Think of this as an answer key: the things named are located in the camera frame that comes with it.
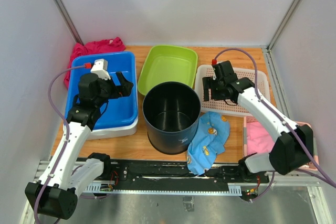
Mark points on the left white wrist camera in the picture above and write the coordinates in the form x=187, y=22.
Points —
x=100, y=69

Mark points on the white plastic tub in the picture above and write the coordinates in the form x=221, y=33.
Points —
x=114, y=131

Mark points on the green plastic basin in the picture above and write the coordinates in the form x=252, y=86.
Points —
x=166, y=63

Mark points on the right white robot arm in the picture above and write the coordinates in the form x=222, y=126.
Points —
x=293, y=143

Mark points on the blue plastic tub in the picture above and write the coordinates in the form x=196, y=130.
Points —
x=115, y=103

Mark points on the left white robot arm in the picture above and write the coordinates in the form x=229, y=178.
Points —
x=58, y=189

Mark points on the large black cylindrical container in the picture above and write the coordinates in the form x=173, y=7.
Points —
x=171, y=111

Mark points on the blue patterned cloth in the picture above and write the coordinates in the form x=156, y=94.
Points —
x=211, y=135

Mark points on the pink cloth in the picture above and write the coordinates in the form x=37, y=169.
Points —
x=258, y=139

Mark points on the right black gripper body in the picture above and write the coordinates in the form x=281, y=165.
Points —
x=218, y=91

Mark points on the aluminium frame post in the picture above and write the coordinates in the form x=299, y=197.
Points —
x=68, y=20
x=284, y=22

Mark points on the left aluminium frame post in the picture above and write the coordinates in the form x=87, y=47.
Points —
x=68, y=20

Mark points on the right aluminium frame post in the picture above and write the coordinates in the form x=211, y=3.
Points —
x=284, y=22

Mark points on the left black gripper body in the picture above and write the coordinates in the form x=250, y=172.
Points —
x=108, y=91

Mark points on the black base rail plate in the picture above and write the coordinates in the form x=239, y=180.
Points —
x=170, y=177

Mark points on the magenta cloth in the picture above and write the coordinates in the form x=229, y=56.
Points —
x=96, y=47

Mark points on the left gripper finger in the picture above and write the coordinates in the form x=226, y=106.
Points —
x=121, y=78
x=125, y=89

